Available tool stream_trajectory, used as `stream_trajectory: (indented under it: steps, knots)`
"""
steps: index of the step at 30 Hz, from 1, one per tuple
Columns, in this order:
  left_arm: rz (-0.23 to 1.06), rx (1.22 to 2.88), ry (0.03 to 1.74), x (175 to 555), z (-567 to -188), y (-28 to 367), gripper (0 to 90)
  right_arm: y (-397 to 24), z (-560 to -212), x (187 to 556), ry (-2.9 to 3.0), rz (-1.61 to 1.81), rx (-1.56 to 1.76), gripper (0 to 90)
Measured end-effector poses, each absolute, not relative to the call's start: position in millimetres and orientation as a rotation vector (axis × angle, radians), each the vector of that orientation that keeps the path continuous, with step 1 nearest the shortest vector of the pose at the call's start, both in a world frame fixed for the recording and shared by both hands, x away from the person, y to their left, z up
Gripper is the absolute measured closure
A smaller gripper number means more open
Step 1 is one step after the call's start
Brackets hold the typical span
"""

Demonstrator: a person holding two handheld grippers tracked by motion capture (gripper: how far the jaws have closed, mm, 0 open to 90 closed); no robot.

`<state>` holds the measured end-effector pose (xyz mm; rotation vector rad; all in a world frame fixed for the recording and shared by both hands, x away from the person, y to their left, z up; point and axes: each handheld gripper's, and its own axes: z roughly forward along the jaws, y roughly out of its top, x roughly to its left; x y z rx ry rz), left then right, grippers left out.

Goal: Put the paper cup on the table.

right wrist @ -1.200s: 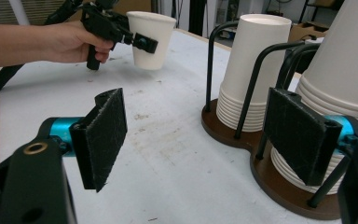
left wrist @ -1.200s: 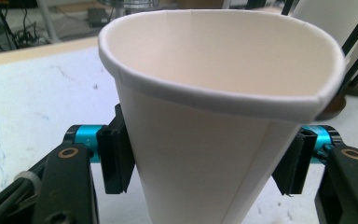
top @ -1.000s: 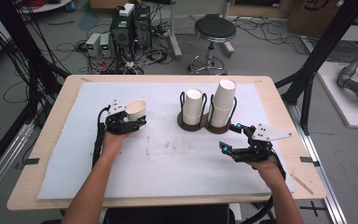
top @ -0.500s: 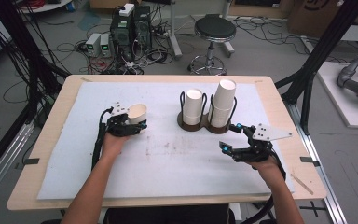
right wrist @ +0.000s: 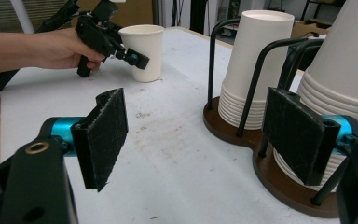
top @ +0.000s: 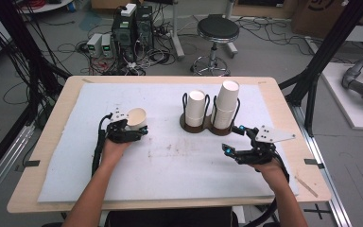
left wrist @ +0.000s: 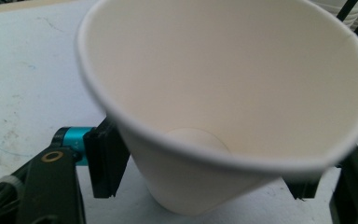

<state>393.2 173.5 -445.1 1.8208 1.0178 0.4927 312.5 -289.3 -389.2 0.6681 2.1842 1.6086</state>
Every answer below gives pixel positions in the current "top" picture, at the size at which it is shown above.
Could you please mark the person's dark clothing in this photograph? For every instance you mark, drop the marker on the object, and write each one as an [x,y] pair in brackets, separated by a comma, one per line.
[170,217]

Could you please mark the person's right hand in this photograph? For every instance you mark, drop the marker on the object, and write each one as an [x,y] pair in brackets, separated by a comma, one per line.
[271,171]

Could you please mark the grey power supply unit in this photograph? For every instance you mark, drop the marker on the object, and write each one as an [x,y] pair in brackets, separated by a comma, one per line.
[107,45]
[94,45]

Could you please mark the white floor platform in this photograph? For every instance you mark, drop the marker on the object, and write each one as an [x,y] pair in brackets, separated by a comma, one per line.
[343,101]

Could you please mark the brown cardboard box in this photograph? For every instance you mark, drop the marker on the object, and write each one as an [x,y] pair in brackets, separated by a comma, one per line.
[315,19]

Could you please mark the black tape cross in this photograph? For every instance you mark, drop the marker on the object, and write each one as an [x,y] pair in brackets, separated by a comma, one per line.
[319,212]

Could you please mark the white foam mat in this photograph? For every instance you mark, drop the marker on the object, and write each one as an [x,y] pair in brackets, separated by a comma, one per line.
[170,179]

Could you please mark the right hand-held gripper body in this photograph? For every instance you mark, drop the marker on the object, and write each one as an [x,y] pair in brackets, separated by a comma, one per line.
[264,151]

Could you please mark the single white paper cup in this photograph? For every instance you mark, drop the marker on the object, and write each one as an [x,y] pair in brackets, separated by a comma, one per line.
[137,119]

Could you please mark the tall stack of paper cups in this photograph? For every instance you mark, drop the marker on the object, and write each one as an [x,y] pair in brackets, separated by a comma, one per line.
[227,104]

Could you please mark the person's left hand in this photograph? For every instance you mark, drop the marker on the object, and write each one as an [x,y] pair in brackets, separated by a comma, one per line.
[115,153]

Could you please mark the black tape strip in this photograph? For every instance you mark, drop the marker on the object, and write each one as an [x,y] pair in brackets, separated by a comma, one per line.
[32,163]
[313,163]

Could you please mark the black round stool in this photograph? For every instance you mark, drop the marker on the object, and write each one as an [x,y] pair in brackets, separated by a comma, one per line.
[218,29]

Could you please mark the black metal frame stand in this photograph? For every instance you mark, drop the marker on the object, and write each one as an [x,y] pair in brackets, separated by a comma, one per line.
[324,53]

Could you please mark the white round table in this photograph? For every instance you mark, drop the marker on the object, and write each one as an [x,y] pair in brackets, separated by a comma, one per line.
[50,6]

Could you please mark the aluminium rail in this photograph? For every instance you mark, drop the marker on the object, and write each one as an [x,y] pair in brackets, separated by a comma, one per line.
[0,176]
[331,189]

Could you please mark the black computer tower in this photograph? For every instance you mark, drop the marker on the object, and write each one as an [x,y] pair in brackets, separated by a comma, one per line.
[145,28]
[124,38]

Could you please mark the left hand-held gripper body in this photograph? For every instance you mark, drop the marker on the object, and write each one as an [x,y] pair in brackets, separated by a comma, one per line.
[119,134]

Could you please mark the short stack of paper cups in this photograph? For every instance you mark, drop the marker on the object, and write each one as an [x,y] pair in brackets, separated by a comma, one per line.
[196,111]

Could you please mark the grey metal stand leg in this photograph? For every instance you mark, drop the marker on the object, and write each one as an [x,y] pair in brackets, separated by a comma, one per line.
[177,34]

